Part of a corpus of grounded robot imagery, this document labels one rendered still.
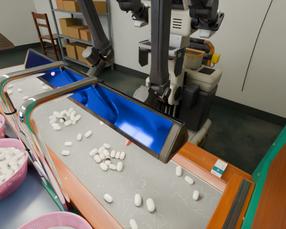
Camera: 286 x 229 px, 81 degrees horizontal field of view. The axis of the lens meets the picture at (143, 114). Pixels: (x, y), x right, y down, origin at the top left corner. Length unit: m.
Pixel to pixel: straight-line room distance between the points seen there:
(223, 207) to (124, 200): 0.29
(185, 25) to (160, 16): 0.47
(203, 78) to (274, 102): 1.38
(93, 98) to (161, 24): 0.30
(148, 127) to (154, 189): 0.36
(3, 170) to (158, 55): 0.69
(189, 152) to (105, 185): 0.35
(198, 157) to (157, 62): 0.40
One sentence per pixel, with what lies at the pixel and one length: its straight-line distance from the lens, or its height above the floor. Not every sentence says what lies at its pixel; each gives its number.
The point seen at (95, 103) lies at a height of 1.07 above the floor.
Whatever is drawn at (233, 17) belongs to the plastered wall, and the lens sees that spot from 2.40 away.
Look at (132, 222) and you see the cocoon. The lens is 0.56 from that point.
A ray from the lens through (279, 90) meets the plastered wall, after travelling 2.50.
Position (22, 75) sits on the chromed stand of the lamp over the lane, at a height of 1.11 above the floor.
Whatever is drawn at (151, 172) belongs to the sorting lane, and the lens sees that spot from 0.67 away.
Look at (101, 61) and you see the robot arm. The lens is 0.92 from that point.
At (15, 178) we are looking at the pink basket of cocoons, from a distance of 0.78.
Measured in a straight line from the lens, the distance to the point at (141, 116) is 0.32.
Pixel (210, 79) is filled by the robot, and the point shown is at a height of 0.79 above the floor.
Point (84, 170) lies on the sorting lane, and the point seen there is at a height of 0.74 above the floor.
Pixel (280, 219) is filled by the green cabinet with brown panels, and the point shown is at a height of 1.02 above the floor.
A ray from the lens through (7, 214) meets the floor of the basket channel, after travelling 0.79.
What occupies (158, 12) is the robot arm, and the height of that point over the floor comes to 1.24.
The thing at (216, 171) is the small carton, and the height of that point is 0.78.
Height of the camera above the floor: 1.28
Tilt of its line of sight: 36 degrees down
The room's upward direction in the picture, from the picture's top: 2 degrees clockwise
